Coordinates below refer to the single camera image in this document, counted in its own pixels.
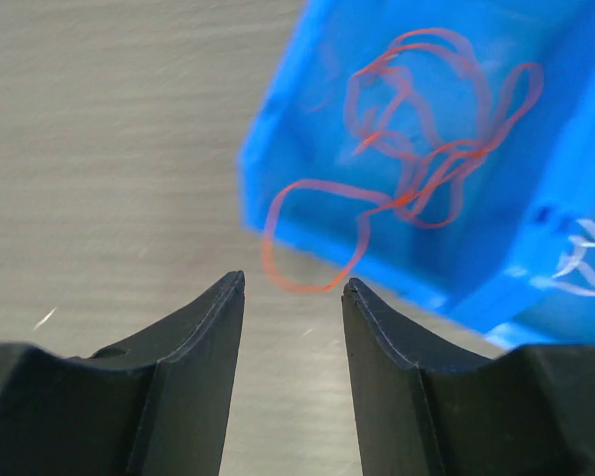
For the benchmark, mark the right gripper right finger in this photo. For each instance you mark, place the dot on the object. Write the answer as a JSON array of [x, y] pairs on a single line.
[[425, 406]]

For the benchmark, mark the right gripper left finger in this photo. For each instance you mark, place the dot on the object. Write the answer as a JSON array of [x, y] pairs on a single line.
[[154, 403]]

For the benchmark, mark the blue three-compartment bin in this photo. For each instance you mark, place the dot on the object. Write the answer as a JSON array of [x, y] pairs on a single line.
[[444, 150]]

